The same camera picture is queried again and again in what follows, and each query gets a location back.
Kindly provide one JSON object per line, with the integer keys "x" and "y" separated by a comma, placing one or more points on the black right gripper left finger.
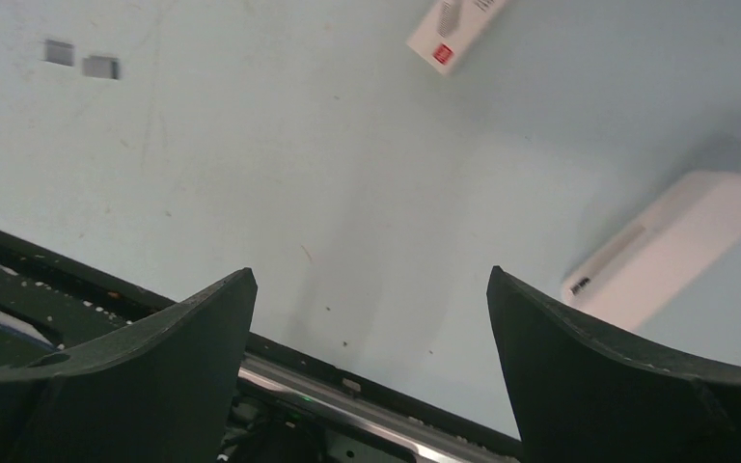
{"x": 157, "y": 390}

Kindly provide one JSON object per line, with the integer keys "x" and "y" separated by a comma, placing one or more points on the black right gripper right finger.
{"x": 584, "y": 390}

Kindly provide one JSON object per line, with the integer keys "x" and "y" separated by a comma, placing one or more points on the white stapler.
{"x": 667, "y": 246}

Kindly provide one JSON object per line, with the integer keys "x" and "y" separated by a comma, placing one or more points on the silver staple strip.
{"x": 101, "y": 67}
{"x": 58, "y": 52}

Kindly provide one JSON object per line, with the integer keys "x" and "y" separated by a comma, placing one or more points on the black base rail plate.
{"x": 287, "y": 407}

